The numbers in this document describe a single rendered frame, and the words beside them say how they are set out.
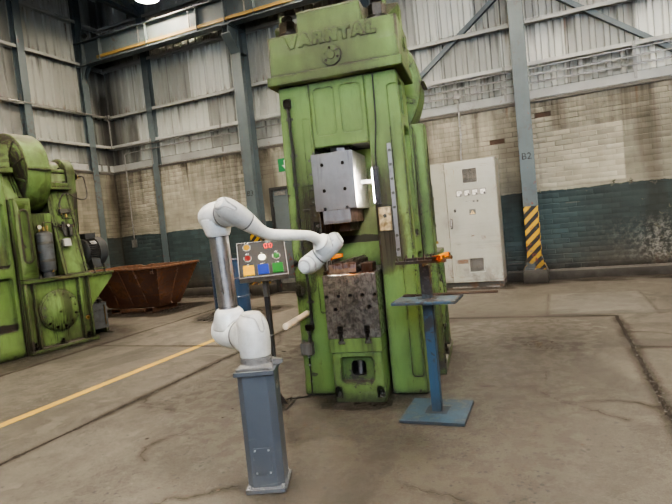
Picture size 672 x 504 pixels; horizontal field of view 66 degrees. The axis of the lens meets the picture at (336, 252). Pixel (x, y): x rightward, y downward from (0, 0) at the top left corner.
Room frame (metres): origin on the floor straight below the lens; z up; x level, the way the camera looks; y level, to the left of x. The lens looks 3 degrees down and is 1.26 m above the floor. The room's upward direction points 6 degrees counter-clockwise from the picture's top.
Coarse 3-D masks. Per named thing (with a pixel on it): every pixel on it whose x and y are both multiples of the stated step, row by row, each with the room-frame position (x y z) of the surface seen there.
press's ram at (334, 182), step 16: (320, 160) 3.64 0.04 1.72; (336, 160) 3.60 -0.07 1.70; (352, 160) 3.58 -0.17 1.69; (320, 176) 3.64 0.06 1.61; (336, 176) 3.61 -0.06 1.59; (352, 176) 3.58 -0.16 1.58; (320, 192) 3.64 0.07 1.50; (336, 192) 3.61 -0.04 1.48; (352, 192) 3.58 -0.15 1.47; (320, 208) 3.65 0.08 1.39; (336, 208) 3.61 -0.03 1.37
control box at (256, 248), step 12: (240, 252) 3.61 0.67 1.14; (252, 252) 3.62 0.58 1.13; (264, 252) 3.63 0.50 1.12; (276, 252) 3.63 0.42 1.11; (240, 264) 3.56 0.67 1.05; (252, 264) 3.57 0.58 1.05; (240, 276) 3.52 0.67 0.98; (252, 276) 3.53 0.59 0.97; (264, 276) 3.54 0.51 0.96; (276, 276) 3.57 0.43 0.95; (288, 276) 3.60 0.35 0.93
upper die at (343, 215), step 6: (336, 210) 3.61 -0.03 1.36; (342, 210) 3.60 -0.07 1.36; (348, 210) 3.59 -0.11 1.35; (354, 210) 3.71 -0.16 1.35; (360, 210) 3.89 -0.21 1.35; (324, 216) 3.64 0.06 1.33; (330, 216) 3.63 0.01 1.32; (336, 216) 3.62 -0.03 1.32; (342, 216) 3.60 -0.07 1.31; (348, 216) 3.59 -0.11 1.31; (354, 216) 3.69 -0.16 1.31; (360, 216) 3.87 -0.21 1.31; (324, 222) 3.64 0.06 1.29; (330, 222) 3.63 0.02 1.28; (336, 222) 3.62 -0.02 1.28; (342, 222) 3.61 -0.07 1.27
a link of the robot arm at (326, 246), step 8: (256, 224) 2.59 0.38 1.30; (248, 232) 2.61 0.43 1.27; (256, 232) 2.61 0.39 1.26; (264, 232) 2.64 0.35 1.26; (272, 232) 2.66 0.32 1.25; (280, 232) 2.68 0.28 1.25; (288, 232) 2.70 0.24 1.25; (296, 232) 2.71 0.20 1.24; (304, 232) 2.73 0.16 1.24; (312, 232) 2.75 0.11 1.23; (272, 240) 2.69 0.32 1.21; (280, 240) 2.70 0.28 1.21; (288, 240) 2.71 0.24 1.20; (312, 240) 2.75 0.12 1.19; (320, 240) 2.76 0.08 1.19; (328, 240) 2.78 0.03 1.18; (336, 240) 2.78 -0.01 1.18; (320, 248) 2.77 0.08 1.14; (328, 248) 2.77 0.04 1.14; (336, 248) 2.79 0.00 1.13; (320, 256) 2.80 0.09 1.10; (328, 256) 2.81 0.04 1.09
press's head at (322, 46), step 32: (352, 0) 3.66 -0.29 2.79; (384, 0) 3.83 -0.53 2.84; (288, 32) 3.81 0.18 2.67; (320, 32) 3.71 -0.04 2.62; (352, 32) 3.65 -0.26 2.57; (384, 32) 3.60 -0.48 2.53; (288, 64) 3.79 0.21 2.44; (320, 64) 3.73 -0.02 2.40; (352, 64) 3.64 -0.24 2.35; (384, 64) 3.58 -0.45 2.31
